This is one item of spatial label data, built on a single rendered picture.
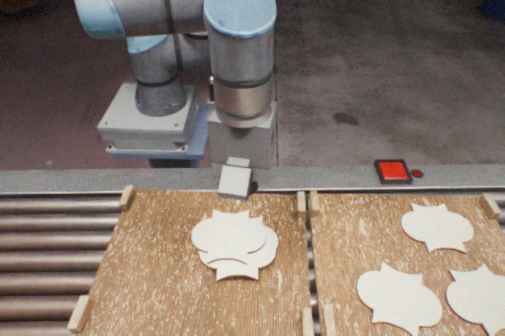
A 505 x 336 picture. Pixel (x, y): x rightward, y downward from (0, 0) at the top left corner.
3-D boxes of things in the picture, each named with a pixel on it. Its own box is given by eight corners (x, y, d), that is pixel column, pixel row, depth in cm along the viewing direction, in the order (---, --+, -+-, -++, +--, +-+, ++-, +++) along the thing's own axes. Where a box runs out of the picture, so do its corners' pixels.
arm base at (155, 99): (147, 87, 110) (141, 57, 103) (193, 91, 109) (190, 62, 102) (127, 113, 100) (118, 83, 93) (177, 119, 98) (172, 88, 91)
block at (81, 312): (84, 301, 63) (79, 294, 61) (95, 301, 63) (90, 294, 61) (71, 334, 59) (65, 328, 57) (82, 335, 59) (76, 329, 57)
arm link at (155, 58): (134, 64, 100) (122, 16, 91) (181, 60, 103) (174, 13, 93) (133, 85, 92) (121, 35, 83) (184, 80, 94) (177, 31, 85)
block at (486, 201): (476, 199, 80) (482, 192, 78) (484, 199, 80) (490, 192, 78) (488, 220, 76) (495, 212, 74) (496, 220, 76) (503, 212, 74)
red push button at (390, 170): (377, 166, 91) (378, 162, 90) (399, 166, 91) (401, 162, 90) (383, 182, 87) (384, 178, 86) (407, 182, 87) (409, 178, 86)
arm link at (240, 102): (267, 92, 40) (199, 84, 41) (266, 124, 43) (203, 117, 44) (277, 61, 45) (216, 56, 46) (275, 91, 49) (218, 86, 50)
